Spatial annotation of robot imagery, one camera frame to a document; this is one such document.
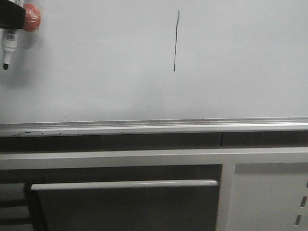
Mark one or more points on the grey chair backrest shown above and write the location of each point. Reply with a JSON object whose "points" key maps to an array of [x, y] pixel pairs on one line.
{"points": [[153, 205]]}

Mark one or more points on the white whiteboard marker pen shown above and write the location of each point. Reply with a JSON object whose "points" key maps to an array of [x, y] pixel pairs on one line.
{"points": [[9, 41]]}

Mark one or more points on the red round magnet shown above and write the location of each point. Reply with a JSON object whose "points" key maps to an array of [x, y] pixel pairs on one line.
{"points": [[32, 18]]}

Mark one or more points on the white whiteboard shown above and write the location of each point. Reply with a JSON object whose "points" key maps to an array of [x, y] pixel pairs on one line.
{"points": [[110, 60]]}

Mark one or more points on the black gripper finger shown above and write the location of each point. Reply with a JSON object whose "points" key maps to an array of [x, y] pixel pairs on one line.
{"points": [[12, 16]]}

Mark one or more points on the white desk frame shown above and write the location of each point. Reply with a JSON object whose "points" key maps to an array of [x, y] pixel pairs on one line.
{"points": [[260, 189]]}

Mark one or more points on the aluminium whiteboard tray rail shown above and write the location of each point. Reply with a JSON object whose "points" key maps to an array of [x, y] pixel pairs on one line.
{"points": [[153, 126]]}

